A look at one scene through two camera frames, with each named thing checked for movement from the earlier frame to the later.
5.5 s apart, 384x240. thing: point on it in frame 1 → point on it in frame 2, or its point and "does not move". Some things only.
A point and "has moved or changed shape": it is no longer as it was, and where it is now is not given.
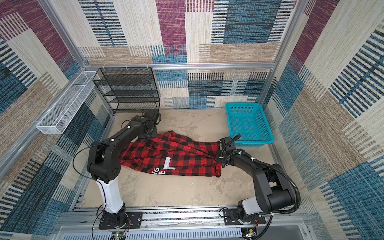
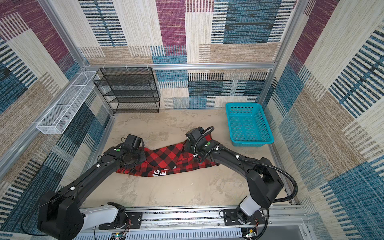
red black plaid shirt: (168, 154) has moved or changed shape
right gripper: (218, 157) → (187, 147)
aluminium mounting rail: (281, 223) does not move
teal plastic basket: (248, 120) does not move
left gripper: (154, 133) → (143, 159)
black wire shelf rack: (129, 90) does not move
